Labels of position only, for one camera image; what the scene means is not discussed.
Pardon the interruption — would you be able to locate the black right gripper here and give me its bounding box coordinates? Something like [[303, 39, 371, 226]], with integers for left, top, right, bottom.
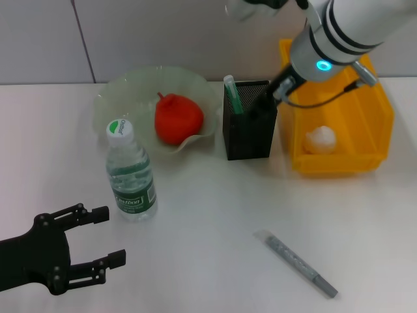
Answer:
[[248, 66, 307, 119]]

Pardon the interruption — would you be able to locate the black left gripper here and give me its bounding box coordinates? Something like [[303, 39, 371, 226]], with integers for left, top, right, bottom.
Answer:
[[0, 203, 127, 296]]

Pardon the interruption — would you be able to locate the mint green utility knife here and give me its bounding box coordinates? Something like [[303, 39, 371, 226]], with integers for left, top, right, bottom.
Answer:
[[223, 74, 244, 115]]

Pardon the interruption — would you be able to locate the white paper ball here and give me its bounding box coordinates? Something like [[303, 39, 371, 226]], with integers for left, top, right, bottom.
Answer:
[[304, 125, 338, 154]]

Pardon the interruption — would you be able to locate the clear water bottle green label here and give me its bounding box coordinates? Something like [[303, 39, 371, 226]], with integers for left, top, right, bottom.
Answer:
[[105, 117, 158, 223]]

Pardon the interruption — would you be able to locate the red pear-shaped toy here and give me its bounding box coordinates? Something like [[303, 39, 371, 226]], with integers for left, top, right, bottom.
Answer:
[[154, 92, 205, 145]]

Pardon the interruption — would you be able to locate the black mesh pen holder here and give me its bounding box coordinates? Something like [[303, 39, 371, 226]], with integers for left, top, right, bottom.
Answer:
[[222, 80, 278, 161]]

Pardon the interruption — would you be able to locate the pale green glass fruit plate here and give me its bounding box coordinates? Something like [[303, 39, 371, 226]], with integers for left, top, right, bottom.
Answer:
[[93, 65, 223, 160]]

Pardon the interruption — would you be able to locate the grey marker pen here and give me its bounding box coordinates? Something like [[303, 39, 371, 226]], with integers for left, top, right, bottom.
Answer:
[[253, 230, 339, 298]]

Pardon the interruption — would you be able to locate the yellow plastic storage bin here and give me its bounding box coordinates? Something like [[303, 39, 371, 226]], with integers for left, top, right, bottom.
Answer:
[[278, 38, 395, 179]]

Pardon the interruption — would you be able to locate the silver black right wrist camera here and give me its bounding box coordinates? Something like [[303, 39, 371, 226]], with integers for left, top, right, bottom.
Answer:
[[224, 0, 289, 23]]

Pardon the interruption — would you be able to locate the right gripper cable with connector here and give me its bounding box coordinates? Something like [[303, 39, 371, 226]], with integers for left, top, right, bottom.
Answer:
[[273, 61, 379, 108]]

